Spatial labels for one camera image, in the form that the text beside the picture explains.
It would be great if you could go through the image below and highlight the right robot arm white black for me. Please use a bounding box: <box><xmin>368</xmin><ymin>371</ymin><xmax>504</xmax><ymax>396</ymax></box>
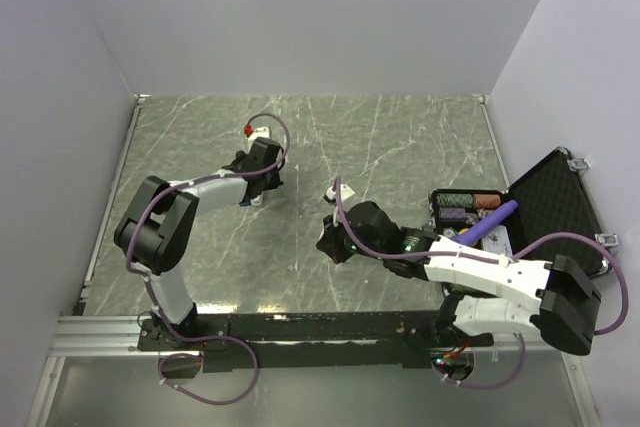
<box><xmin>316</xmin><ymin>201</ymin><xmax>601</xmax><ymax>356</ymax></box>

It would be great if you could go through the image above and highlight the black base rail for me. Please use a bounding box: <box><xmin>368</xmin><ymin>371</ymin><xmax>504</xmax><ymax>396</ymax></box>
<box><xmin>138</xmin><ymin>310</ymin><xmax>494</xmax><ymax>373</ymax></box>

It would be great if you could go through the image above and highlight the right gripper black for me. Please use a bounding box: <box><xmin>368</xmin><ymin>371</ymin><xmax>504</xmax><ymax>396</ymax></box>
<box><xmin>317</xmin><ymin>208</ymin><xmax>386</xmax><ymax>264</ymax></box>

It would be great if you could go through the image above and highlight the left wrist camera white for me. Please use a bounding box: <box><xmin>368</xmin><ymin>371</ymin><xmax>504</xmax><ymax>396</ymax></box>
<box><xmin>244</xmin><ymin>125</ymin><xmax>271</xmax><ymax>148</ymax></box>

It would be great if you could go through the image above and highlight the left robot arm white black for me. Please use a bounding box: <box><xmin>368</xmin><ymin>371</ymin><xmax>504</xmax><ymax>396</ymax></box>
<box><xmin>114</xmin><ymin>137</ymin><xmax>288</xmax><ymax>349</ymax></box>

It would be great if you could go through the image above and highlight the purple marker pen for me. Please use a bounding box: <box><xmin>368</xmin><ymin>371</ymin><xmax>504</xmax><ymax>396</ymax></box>
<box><xmin>453</xmin><ymin>200</ymin><xmax>519</xmax><ymax>246</ymax></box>

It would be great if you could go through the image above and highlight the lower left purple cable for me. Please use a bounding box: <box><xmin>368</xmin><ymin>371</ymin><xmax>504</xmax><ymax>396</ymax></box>
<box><xmin>157</xmin><ymin>336</ymin><xmax>263</xmax><ymax>408</ymax></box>

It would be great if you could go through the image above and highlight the black open carrying case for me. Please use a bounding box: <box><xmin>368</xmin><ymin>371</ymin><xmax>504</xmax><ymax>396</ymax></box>
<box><xmin>429</xmin><ymin>147</ymin><xmax>619</xmax><ymax>255</ymax></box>

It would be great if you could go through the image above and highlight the white stapler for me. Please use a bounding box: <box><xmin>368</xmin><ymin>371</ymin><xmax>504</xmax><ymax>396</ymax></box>
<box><xmin>251</xmin><ymin>193</ymin><xmax>264</xmax><ymax>206</ymax></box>

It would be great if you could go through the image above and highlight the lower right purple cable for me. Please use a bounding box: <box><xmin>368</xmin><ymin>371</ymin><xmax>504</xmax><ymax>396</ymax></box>
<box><xmin>433</xmin><ymin>331</ymin><xmax>530</xmax><ymax>391</ymax></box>

